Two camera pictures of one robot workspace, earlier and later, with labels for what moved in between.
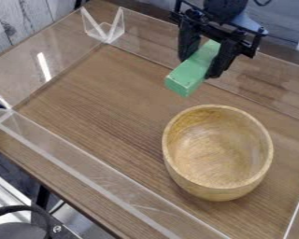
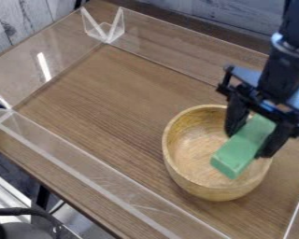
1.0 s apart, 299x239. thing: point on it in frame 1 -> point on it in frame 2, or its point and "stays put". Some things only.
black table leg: x=42 y=197 stays put
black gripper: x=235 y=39 -> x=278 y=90
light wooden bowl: x=216 y=148 stays put
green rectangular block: x=185 y=77 -> x=234 y=157
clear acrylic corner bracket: x=107 y=31 stays put
